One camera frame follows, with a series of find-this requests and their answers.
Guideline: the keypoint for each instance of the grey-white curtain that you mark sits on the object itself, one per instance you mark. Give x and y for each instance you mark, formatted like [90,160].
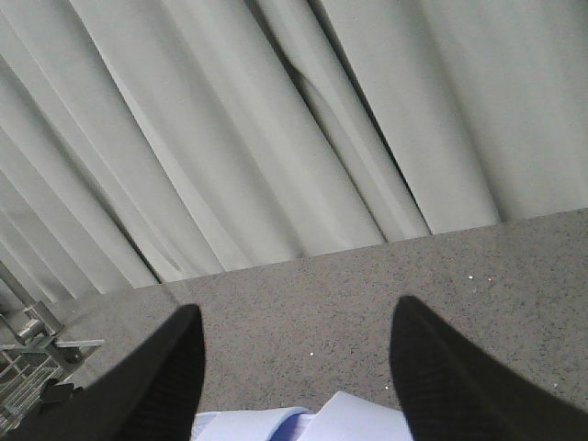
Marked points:
[153,141]

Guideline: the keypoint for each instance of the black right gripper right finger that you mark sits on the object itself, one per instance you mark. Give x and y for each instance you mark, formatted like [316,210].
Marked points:
[450,389]

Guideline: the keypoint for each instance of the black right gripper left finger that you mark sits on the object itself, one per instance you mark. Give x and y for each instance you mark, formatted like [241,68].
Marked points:
[152,394]

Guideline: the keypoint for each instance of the metal frame stand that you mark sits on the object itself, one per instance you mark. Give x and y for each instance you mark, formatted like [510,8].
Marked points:
[36,369]

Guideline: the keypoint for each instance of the light blue slipper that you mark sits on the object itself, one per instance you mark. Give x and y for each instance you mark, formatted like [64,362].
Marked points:
[343,417]

